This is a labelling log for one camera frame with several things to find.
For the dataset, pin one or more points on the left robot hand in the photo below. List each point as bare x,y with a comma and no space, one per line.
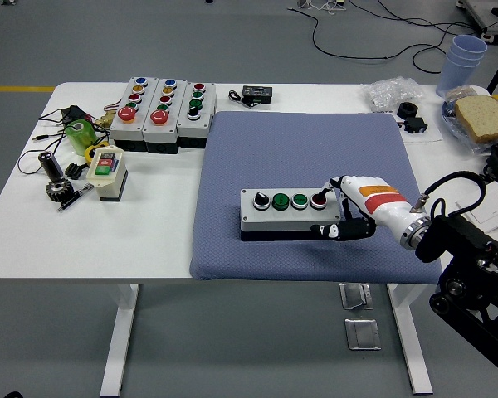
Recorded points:
11,395

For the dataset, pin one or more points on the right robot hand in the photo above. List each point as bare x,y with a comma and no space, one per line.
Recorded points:
377,203

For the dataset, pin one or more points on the grey four-button control box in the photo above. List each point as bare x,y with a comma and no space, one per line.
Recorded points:
193,128
282,219

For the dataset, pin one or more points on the five-button box red mushroom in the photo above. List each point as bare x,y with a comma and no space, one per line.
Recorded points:
120,130
157,132

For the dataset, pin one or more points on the white paper sheet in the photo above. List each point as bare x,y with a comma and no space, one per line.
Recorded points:
427,137

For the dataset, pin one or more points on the black servo motor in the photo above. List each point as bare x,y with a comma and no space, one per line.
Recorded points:
415,125

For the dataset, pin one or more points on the metal floor socket plate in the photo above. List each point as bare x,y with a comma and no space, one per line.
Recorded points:
357,296
362,335

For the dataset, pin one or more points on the clear plastic bread wrapper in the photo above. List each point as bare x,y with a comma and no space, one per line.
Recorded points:
450,120

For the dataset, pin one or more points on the clear plastic bag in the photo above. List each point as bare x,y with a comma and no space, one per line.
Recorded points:
392,92

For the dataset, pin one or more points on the blue-grey padded mat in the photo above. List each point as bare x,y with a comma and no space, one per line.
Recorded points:
274,145

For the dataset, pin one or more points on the white table leg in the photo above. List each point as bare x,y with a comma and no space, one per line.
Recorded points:
411,331
122,331

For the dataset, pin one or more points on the white bread slice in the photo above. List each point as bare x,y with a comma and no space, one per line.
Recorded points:
485,118

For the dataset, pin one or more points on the pale blue plastic cup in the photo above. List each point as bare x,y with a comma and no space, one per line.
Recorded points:
454,79
465,59
469,46

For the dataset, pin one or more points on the black digital meter module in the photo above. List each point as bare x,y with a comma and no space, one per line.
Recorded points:
257,93

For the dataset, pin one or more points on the black pen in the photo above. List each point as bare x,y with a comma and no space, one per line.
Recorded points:
72,200

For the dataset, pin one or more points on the black metal gear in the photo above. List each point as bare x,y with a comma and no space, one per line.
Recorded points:
60,191

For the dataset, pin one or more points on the black metal cylinder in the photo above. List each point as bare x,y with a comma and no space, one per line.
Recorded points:
52,168

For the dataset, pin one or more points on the small black toothed part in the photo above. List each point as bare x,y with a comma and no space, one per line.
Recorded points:
74,171

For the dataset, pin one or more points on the yellow tape roll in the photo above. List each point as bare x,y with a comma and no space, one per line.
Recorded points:
89,152

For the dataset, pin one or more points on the green translucent roll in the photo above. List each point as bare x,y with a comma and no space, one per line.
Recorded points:
81,139

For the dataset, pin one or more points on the brass fitting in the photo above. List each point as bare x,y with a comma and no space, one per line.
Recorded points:
105,119

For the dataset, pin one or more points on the black power adapter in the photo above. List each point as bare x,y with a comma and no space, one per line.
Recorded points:
76,114

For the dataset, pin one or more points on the metal frame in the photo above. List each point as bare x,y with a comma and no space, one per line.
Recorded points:
481,12

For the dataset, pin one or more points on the cream red-green switch box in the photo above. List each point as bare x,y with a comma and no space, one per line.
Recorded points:
108,186

